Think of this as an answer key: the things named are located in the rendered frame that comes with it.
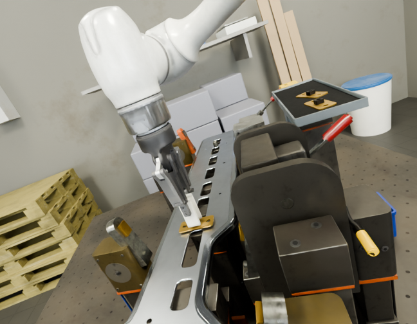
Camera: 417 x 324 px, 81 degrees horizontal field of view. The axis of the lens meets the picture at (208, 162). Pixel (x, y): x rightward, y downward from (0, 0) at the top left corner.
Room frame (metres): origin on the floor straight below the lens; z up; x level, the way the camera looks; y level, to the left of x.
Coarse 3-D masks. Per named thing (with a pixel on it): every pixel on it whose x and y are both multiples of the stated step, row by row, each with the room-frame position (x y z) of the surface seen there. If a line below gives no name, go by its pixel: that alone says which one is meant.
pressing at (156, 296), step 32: (224, 160) 0.81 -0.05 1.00; (192, 192) 0.66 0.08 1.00; (224, 192) 0.59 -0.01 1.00; (224, 224) 0.45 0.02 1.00; (160, 256) 0.43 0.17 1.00; (160, 288) 0.34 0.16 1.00; (192, 288) 0.32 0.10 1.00; (128, 320) 0.31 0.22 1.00; (160, 320) 0.28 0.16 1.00; (192, 320) 0.26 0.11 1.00
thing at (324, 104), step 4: (312, 100) 0.55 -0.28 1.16; (316, 100) 0.51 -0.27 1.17; (320, 100) 0.50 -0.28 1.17; (324, 100) 0.52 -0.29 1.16; (328, 100) 0.51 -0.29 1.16; (304, 104) 0.55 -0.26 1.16; (308, 104) 0.53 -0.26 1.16; (312, 104) 0.52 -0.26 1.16; (316, 104) 0.51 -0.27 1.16; (320, 104) 0.50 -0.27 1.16; (324, 104) 0.49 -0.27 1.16; (328, 104) 0.48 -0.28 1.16; (332, 104) 0.47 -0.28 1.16; (336, 104) 0.47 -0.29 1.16; (316, 108) 0.49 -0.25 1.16; (320, 108) 0.48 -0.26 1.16; (324, 108) 0.47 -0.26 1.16
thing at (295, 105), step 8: (312, 80) 0.78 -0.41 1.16; (288, 88) 0.80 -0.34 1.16; (296, 88) 0.75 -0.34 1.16; (304, 88) 0.71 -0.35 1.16; (312, 88) 0.68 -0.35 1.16; (320, 88) 0.64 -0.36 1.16; (328, 88) 0.61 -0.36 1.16; (280, 96) 0.73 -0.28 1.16; (288, 96) 0.69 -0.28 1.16; (320, 96) 0.57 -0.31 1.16; (328, 96) 0.54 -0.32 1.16; (336, 96) 0.52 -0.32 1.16; (344, 96) 0.50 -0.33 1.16; (352, 96) 0.48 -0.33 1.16; (288, 104) 0.61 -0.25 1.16; (296, 104) 0.58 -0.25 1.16; (296, 112) 0.52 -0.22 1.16; (304, 112) 0.50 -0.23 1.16; (312, 112) 0.48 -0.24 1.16
